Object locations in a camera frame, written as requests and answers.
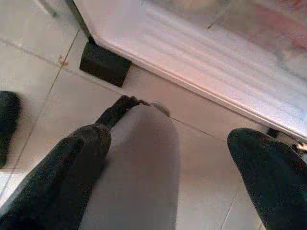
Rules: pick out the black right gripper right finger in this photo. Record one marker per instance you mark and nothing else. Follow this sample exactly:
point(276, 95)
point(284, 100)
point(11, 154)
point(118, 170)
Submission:
point(275, 182)

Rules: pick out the white fridge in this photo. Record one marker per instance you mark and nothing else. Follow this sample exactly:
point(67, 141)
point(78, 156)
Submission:
point(180, 48)

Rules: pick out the black right robot foot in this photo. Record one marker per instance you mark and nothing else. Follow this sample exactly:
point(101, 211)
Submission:
point(8, 124)

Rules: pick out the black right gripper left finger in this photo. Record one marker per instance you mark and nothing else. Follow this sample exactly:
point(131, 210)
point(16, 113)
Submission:
point(60, 179)

